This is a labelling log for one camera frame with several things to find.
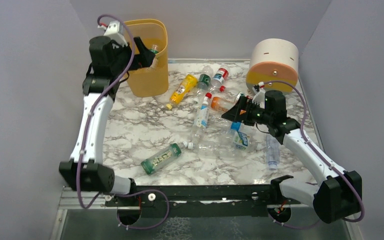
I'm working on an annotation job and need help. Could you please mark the clear bottle green white label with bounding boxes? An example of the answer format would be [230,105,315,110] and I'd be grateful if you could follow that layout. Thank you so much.
[149,44,160,55]

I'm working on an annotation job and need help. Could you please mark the clear bottle blue label red cap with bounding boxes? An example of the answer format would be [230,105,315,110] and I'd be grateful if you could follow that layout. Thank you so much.
[190,92,212,143]

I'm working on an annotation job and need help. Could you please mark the green tinted bottle green cap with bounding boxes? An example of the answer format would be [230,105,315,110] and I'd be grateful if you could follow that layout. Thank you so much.
[140,143,182,175]

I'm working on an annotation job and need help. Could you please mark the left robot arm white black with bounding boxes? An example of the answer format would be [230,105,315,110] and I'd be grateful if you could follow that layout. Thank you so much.
[58,36,156,195]

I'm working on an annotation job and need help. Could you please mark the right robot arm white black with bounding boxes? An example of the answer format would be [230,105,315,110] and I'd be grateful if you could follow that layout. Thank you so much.
[221,90,366,224]

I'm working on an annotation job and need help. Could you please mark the yellow plastic mesh bin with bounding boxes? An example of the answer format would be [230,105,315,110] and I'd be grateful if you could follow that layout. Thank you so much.
[125,19,169,98]

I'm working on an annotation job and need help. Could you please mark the orange drink bottle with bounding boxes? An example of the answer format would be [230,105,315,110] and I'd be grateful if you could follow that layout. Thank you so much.
[210,96,235,113]

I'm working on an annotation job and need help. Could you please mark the clear bottle red white label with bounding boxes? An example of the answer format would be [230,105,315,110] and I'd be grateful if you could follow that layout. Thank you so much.
[218,85,252,103]

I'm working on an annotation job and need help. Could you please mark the clear bottle bright blue label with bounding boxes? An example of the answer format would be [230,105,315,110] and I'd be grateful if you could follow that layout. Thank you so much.
[209,116,255,138]

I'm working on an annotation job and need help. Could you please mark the small clear bottle blue cap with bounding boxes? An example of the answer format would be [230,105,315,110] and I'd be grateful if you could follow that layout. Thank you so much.
[265,134,280,171]

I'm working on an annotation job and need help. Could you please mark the clear bottle blue green label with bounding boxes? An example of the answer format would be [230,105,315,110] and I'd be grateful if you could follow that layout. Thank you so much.
[227,129,264,153]

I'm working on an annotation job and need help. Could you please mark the clear unlabeled bottle white cap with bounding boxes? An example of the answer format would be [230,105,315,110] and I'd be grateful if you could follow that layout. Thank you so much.
[180,141,240,158]

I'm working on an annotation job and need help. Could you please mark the clear bottle dark green label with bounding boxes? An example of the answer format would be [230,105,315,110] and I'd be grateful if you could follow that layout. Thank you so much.
[196,65,214,91]

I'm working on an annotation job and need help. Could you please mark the yellow juice bottle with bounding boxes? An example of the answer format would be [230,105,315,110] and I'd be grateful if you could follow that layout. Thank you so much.
[165,74,198,110]

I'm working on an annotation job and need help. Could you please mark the white cylindrical container orange lid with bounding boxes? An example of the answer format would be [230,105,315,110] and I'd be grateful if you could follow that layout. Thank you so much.
[245,38,299,94]

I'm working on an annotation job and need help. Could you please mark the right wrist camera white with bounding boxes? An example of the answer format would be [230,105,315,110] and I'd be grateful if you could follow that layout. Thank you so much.
[252,81,266,105]

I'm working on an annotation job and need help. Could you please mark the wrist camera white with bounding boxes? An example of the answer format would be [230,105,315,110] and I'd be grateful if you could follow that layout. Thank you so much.
[97,20,128,47]
[252,81,266,105]

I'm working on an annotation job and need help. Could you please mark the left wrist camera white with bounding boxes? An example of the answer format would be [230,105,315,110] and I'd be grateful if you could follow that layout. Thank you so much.
[97,20,128,47]

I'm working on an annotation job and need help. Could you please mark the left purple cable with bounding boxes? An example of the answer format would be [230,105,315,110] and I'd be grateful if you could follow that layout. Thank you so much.
[75,13,171,231]

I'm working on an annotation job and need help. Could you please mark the black aluminium base frame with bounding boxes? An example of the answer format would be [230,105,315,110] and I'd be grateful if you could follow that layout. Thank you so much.
[58,58,354,220]

